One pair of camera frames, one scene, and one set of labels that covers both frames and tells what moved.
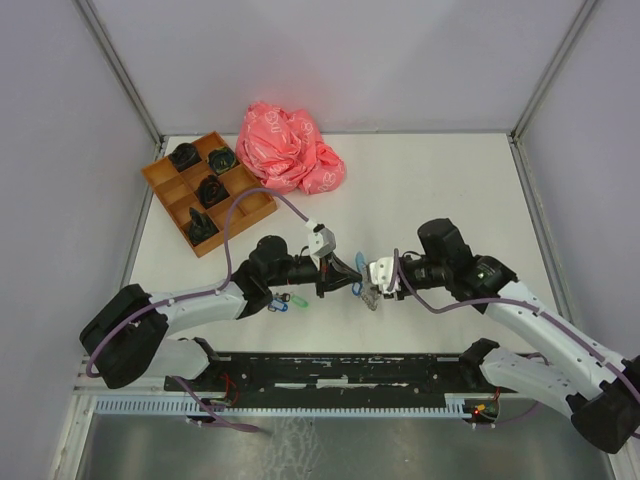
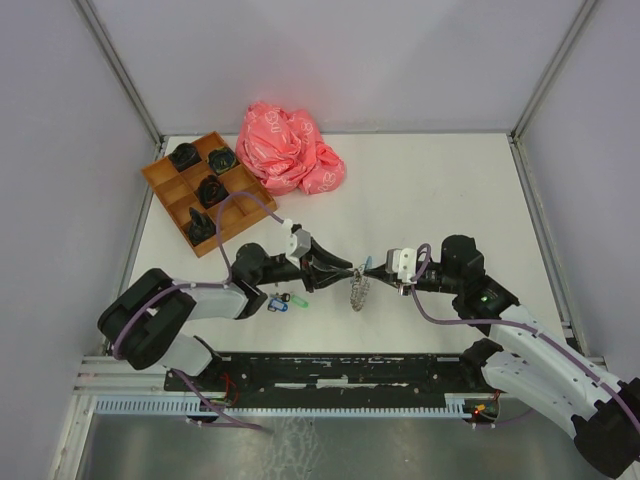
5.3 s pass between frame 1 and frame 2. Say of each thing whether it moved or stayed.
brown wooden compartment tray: stayed
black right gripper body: moved
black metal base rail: stayed
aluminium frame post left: stayed
